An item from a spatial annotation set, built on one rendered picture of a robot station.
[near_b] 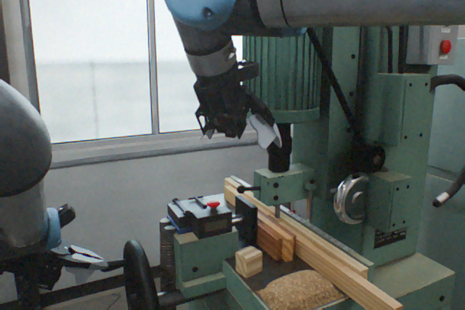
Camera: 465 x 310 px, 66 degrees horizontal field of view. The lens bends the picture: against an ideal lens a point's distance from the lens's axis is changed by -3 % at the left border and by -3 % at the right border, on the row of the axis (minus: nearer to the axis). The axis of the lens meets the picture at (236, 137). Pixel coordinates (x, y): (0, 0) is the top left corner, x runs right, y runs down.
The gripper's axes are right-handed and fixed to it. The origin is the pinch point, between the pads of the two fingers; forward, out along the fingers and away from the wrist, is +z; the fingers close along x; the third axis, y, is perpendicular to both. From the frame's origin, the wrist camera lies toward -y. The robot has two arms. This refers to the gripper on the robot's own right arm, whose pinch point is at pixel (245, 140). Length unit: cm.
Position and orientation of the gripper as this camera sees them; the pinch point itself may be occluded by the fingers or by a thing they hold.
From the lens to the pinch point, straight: 73.3
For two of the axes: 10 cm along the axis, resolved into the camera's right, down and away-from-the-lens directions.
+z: 2.2, 6.8, 7.0
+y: -3.4, 7.3, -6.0
